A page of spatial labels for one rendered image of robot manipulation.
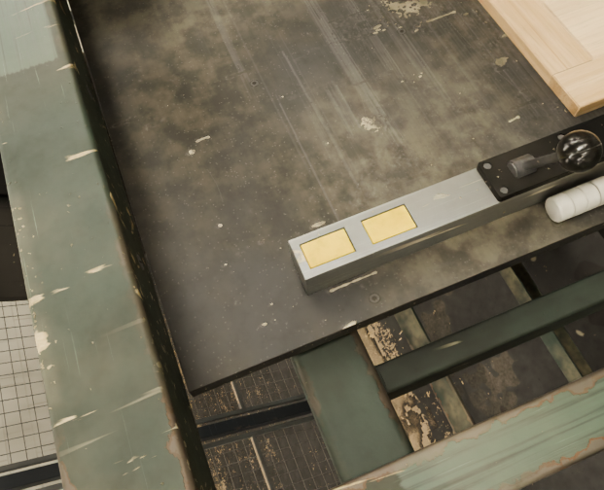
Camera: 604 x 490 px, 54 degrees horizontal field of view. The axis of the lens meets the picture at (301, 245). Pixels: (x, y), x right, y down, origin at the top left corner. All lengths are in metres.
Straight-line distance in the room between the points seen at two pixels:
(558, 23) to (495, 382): 1.97
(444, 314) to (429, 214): 2.15
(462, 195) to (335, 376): 0.24
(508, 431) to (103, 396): 0.34
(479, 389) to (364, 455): 2.12
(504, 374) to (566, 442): 2.06
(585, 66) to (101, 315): 0.63
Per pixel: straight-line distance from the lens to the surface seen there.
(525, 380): 2.57
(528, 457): 0.56
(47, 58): 0.78
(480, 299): 2.63
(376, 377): 0.64
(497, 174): 0.67
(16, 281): 1.19
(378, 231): 0.62
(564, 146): 0.57
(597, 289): 0.75
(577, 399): 0.58
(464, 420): 1.74
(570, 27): 0.88
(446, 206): 0.65
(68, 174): 0.66
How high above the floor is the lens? 2.04
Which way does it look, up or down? 35 degrees down
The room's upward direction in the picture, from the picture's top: 94 degrees counter-clockwise
